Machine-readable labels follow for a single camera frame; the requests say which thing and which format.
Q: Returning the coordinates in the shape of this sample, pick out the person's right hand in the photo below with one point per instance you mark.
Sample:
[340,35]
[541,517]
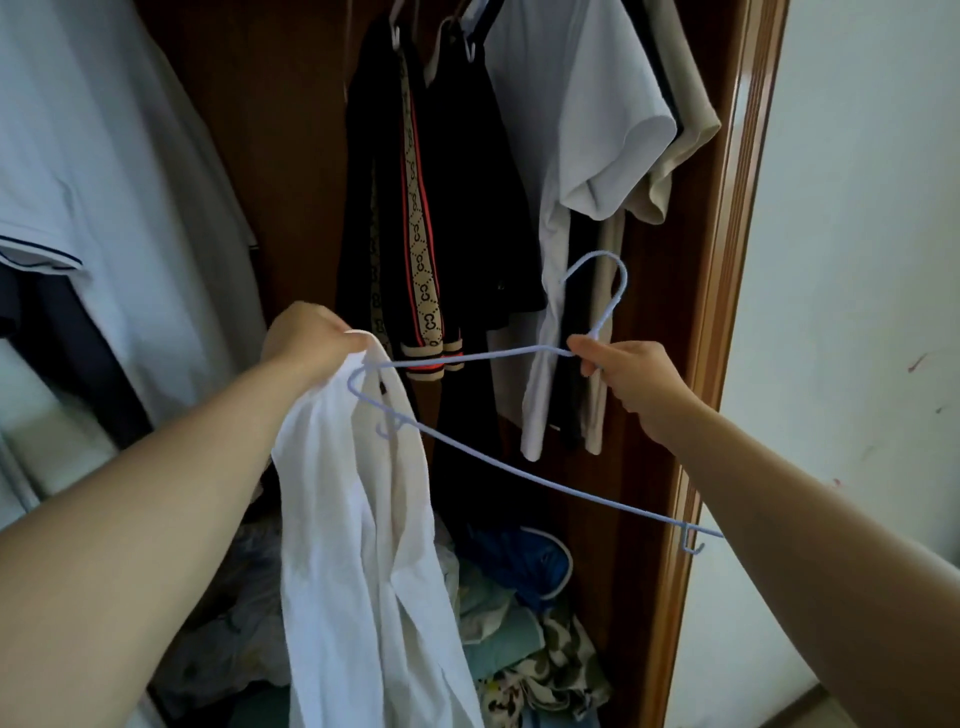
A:
[645,379]

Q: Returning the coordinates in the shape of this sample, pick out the person's left hand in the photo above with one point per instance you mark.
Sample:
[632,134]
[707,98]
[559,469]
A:
[311,345]

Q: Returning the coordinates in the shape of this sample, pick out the black trousers patterned stripe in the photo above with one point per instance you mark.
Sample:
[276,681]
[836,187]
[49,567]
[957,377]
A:
[386,225]

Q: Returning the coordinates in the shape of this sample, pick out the person's left forearm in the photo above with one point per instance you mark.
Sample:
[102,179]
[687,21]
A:
[135,540]

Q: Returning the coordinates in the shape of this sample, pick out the person's right forearm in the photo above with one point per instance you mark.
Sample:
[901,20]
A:
[825,585]

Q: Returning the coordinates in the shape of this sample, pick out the navy bag white piping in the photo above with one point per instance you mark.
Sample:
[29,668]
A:
[517,562]

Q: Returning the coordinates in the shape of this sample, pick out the black hanging garment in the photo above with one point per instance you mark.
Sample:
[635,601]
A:
[82,352]

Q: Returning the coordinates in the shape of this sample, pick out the white shirt dark trim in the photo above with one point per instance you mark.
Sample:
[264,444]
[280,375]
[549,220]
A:
[112,187]

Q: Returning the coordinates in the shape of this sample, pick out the teal folded cloth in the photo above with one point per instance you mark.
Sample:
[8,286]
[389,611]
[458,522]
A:
[502,645]

